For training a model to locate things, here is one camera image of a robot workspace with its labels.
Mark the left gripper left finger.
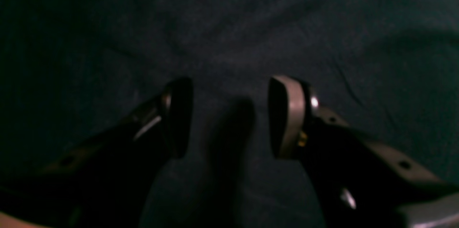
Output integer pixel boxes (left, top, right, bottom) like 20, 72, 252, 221
1, 77, 194, 228

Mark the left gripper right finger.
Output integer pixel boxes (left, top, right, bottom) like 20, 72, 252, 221
268, 75, 459, 228

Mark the black graphic t-shirt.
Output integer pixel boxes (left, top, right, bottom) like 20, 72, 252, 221
1, 0, 459, 228

